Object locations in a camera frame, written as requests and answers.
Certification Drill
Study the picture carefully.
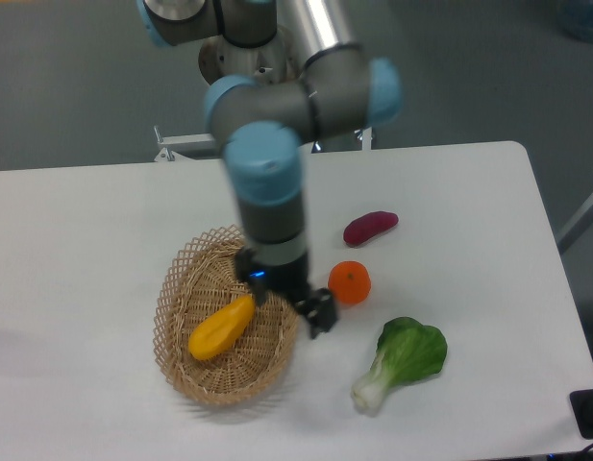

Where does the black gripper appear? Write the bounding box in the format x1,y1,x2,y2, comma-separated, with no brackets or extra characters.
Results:
235,247,338,339

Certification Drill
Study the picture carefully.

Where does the yellow mango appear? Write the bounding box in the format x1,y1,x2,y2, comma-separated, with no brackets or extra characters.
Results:
188,295,256,361

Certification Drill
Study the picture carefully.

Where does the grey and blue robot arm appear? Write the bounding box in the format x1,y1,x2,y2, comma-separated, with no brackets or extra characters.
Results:
137,1,402,336

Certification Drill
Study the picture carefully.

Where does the woven wicker basket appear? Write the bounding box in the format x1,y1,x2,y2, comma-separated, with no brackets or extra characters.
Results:
153,226,299,405

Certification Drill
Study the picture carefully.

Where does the orange tangerine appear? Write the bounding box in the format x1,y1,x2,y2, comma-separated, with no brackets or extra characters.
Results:
328,260,372,305

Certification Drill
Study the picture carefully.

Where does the purple sweet potato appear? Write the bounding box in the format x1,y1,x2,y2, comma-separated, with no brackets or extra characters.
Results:
343,210,400,247

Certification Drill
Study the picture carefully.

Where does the green bok choy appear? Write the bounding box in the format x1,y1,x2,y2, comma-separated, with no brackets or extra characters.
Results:
351,317,448,414

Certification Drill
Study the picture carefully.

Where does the black device at table edge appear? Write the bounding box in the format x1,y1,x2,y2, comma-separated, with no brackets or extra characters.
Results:
569,389,593,440

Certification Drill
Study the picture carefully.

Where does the white furniture leg right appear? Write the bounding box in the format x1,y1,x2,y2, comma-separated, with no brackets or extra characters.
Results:
556,192,593,255

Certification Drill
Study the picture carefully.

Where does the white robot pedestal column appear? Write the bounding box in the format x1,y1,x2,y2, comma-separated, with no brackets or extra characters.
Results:
198,26,300,85

